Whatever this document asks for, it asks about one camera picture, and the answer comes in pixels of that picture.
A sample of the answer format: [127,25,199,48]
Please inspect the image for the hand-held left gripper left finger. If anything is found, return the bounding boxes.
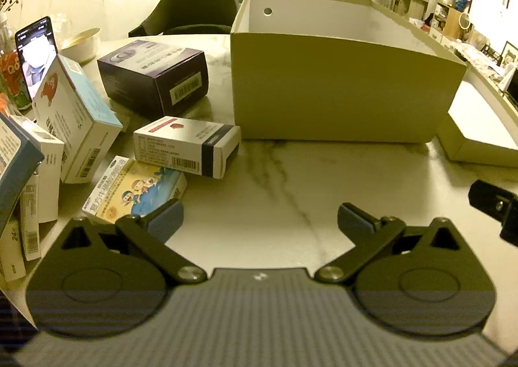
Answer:
[59,198,208,283]

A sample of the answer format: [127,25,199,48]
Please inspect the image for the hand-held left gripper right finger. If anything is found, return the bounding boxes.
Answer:
[315,202,462,283]

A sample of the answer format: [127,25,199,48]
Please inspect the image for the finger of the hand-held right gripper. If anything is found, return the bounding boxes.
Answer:
[468,179,518,247]

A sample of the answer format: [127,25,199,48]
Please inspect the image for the cartoon children medicine box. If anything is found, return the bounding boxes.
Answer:
[82,155,187,226]

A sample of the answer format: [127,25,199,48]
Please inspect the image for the white box red label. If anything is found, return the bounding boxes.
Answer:
[133,116,242,179]

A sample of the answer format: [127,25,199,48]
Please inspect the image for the beige box lid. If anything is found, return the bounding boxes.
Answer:
[436,67,518,168]

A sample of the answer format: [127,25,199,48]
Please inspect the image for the white box blue tooth print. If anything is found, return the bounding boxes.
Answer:
[9,115,65,224]

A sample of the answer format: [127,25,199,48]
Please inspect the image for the beige cardboard box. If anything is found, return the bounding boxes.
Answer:
[230,0,468,143]

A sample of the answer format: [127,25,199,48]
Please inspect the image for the white blue box red figure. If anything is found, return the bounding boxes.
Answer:
[31,54,123,184]

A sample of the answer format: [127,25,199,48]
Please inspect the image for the dark purple box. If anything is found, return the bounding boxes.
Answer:
[97,40,209,117]

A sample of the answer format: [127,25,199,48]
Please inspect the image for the large blue box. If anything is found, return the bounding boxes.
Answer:
[0,111,45,232]

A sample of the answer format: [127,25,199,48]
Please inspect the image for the narrow white medicine box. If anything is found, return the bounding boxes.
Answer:
[19,173,42,262]

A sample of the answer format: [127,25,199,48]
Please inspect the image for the small white box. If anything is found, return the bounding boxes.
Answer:
[0,216,27,282]

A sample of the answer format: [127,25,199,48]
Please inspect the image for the small white fan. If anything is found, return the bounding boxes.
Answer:
[458,12,473,41]

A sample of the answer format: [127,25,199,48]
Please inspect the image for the cluttered wooden shelf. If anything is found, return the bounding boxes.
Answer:
[394,0,474,44]

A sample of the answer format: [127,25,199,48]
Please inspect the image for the cream bowl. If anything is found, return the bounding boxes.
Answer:
[61,28,101,65]

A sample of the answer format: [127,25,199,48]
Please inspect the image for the smartphone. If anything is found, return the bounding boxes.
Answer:
[15,16,60,102]

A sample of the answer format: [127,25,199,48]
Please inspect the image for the clear bottle orange label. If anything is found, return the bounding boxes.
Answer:
[0,13,33,112]

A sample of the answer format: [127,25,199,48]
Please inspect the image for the dark green armchair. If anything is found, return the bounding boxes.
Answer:
[129,0,239,38]

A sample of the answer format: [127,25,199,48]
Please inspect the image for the small picture frame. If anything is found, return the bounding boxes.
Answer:
[500,41,518,68]

